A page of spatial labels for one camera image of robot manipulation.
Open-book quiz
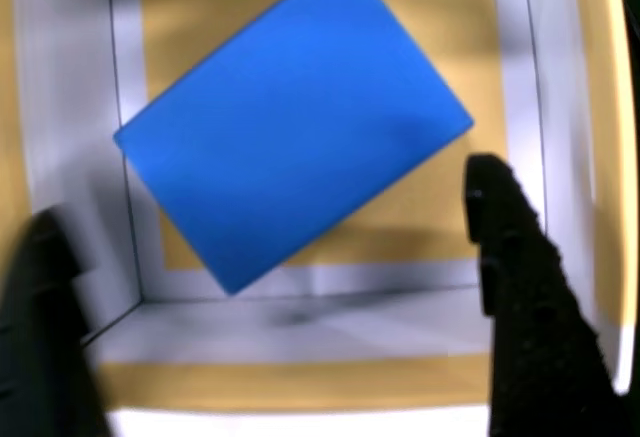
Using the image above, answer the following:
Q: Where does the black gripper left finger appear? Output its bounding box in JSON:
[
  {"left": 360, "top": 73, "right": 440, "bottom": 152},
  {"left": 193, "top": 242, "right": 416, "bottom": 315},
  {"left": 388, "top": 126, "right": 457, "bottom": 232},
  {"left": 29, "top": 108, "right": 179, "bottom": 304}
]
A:
[{"left": 0, "top": 205, "right": 114, "bottom": 437}]

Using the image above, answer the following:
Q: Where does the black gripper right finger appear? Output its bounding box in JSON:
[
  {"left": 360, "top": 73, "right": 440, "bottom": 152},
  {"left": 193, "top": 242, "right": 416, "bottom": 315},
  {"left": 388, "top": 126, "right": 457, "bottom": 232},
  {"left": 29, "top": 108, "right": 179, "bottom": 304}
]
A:
[{"left": 463, "top": 153, "right": 622, "bottom": 437}]

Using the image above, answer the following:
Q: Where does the blue block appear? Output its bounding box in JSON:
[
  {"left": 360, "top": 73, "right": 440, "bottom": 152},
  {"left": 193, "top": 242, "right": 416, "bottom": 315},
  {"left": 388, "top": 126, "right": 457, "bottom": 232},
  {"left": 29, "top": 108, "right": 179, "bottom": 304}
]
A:
[{"left": 113, "top": 0, "right": 476, "bottom": 298}]

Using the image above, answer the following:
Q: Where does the yellow open box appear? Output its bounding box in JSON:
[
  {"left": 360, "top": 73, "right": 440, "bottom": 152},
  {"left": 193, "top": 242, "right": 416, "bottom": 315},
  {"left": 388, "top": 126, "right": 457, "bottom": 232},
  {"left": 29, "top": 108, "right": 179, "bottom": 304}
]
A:
[{"left": 0, "top": 0, "right": 636, "bottom": 437}]

